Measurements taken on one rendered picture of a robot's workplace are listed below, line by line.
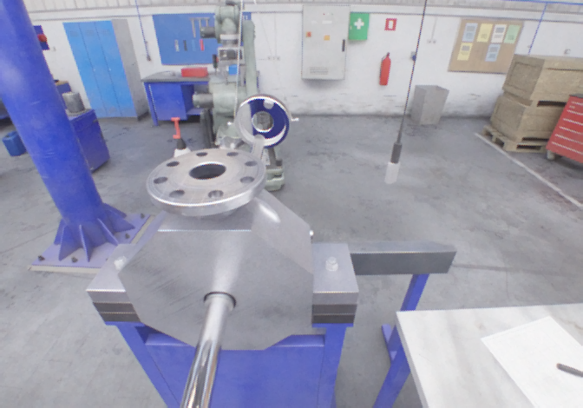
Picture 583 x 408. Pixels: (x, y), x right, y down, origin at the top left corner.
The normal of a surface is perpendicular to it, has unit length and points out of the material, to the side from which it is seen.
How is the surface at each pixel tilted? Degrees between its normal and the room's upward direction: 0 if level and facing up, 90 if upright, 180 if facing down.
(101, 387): 0
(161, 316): 90
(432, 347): 0
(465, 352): 0
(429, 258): 90
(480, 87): 90
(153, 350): 90
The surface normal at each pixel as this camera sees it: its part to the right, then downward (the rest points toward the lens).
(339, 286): 0.00, -0.85
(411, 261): 0.00, 0.53
